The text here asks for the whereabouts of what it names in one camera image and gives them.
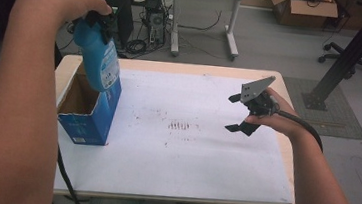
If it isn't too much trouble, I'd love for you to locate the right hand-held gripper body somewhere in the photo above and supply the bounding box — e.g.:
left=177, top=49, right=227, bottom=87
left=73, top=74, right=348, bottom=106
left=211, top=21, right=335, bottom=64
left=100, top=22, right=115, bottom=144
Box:
left=237, top=73, right=284, bottom=119

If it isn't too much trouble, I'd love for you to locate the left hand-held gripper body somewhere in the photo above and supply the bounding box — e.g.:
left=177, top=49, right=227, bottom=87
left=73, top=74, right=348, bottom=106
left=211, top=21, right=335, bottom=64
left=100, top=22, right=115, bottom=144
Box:
left=95, top=11, right=120, bottom=27

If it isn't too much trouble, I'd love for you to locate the blue bottle with white cap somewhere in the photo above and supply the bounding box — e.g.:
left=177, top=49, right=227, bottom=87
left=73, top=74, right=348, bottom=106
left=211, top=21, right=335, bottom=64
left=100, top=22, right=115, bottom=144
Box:
left=67, top=15, right=126, bottom=95

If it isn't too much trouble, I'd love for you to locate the blue cardboard box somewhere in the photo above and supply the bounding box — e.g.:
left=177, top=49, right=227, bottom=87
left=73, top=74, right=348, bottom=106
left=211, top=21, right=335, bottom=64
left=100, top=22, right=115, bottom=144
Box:
left=52, top=59, right=125, bottom=149

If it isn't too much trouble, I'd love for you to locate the person's right hand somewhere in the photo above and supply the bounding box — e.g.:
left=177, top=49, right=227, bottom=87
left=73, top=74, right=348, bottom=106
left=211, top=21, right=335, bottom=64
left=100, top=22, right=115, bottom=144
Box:
left=243, top=85, right=306, bottom=142

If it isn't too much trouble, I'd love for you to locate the large black computer tower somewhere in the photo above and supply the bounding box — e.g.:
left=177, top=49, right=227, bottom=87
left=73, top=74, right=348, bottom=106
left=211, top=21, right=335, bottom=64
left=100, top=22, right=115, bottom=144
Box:
left=103, top=0, right=138, bottom=50

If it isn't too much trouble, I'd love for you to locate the small grey computer tower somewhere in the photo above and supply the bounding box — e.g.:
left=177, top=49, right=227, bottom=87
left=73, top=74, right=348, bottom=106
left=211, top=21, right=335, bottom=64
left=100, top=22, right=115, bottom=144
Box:
left=141, top=0, right=170, bottom=47

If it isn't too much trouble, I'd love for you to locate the white table mat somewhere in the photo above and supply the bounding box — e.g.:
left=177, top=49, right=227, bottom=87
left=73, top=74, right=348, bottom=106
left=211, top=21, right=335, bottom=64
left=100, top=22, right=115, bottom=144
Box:
left=52, top=61, right=305, bottom=204

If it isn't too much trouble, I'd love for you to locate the grey floor mat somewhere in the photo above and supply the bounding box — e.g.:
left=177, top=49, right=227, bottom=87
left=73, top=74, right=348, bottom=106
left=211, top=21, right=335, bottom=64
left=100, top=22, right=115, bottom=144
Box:
left=280, top=76, right=362, bottom=140

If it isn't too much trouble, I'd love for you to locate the brown cardboard box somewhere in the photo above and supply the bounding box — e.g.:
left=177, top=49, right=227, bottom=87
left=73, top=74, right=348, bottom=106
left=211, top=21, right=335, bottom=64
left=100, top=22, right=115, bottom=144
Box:
left=265, top=0, right=341, bottom=32

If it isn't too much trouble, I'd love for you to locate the black office chair base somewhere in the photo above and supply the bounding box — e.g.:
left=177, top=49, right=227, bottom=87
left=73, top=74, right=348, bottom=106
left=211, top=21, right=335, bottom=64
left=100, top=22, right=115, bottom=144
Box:
left=317, top=40, right=362, bottom=77

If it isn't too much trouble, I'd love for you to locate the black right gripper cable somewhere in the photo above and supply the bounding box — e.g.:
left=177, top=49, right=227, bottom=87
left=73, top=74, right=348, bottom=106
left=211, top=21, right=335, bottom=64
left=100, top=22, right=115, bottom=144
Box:
left=268, top=109, right=328, bottom=204

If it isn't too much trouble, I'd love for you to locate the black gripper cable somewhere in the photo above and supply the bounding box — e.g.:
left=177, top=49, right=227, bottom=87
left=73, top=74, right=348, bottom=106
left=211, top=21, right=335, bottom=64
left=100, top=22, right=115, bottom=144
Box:
left=52, top=145, right=94, bottom=204
left=268, top=109, right=328, bottom=204

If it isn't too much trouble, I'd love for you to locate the black metal post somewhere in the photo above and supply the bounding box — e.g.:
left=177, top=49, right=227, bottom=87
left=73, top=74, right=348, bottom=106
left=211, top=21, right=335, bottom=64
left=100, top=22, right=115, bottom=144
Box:
left=300, top=0, right=362, bottom=115

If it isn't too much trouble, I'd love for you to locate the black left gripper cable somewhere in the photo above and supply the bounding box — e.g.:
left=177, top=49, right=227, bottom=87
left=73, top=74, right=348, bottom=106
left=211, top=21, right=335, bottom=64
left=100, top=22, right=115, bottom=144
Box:
left=52, top=145, right=94, bottom=204

